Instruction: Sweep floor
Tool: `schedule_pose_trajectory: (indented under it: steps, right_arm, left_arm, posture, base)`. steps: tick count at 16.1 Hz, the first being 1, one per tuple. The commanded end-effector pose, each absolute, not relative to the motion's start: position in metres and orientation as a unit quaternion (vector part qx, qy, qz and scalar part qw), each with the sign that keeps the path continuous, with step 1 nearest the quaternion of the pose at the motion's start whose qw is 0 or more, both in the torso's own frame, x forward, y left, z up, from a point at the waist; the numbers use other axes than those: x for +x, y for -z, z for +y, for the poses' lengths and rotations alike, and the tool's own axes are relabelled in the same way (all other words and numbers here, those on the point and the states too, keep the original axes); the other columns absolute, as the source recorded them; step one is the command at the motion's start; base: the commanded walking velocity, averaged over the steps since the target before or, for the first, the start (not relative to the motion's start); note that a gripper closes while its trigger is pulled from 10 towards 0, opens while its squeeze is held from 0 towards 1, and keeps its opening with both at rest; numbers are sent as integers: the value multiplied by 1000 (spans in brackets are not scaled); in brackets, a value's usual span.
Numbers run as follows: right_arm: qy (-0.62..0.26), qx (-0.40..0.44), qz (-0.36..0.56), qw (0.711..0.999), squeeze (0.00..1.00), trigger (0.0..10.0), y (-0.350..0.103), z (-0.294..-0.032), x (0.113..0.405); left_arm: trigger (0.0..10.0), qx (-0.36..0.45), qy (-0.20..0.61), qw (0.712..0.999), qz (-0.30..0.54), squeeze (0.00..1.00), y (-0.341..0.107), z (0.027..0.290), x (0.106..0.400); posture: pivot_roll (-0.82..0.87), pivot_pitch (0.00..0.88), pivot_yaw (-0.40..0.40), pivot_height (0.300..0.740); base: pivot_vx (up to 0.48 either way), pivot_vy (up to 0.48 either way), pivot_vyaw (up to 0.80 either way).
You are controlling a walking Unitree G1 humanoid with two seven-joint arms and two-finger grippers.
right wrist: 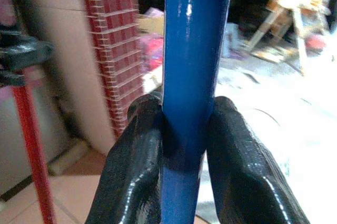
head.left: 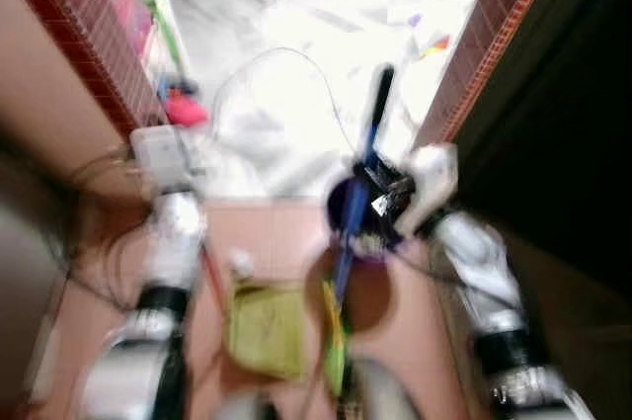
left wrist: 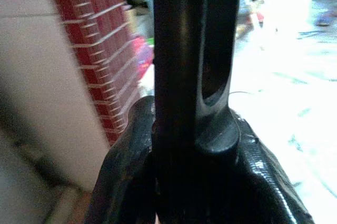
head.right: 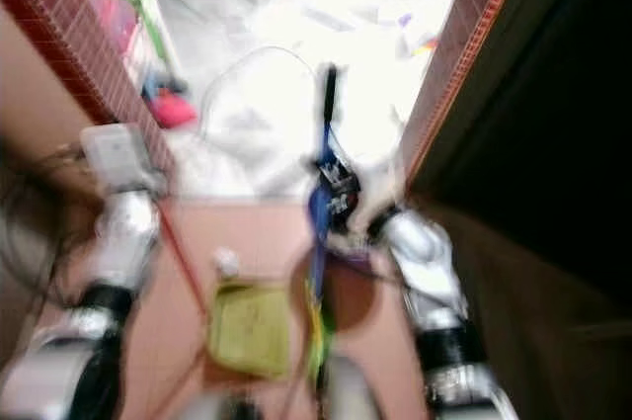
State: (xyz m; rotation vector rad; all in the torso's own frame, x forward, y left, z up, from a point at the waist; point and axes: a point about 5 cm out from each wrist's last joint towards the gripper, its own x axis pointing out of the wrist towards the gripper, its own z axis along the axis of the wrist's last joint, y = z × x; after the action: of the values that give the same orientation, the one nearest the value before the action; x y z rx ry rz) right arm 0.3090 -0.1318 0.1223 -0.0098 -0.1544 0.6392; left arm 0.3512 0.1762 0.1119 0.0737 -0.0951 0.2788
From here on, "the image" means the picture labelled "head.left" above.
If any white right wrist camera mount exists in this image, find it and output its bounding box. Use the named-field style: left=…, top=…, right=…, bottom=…
left=399, top=143, right=461, bottom=235

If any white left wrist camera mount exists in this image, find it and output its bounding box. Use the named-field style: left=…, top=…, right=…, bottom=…
left=130, top=125, right=204, bottom=194

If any blue-handled broom with green bristles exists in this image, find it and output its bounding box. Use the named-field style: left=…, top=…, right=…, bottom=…
left=318, top=64, right=398, bottom=399

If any yellow-green dustpan with red handle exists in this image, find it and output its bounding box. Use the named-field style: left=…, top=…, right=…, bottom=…
left=197, top=237, right=309, bottom=383

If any small colourful toy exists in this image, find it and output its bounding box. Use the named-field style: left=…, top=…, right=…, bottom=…
left=419, top=34, right=454, bottom=61

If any white crumpled paper ball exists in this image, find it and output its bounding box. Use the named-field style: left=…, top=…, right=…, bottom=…
left=228, top=249, right=257, bottom=279

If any bright pink object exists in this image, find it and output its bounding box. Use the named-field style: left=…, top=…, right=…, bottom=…
left=162, top=89, right=211, bottom=130

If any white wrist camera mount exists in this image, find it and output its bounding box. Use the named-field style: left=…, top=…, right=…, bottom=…
left=130, top=125, right=204, bottom=194
left=399, top=143, right=461, bottom=235

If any pink and green plastic rack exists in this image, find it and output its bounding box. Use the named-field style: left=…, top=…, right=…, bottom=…
left=112, top=0, right=191, bottom=87

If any grey right robot leg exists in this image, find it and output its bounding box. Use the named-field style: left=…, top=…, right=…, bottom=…
left=350, top=355, right=422, bottom=420

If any purple round bowl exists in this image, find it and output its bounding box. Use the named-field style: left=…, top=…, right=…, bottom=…
left=326, top=177, right=406, bottom=263

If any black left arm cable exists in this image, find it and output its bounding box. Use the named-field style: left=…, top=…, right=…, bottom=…
left=54, top=143, right=141, bottom=314

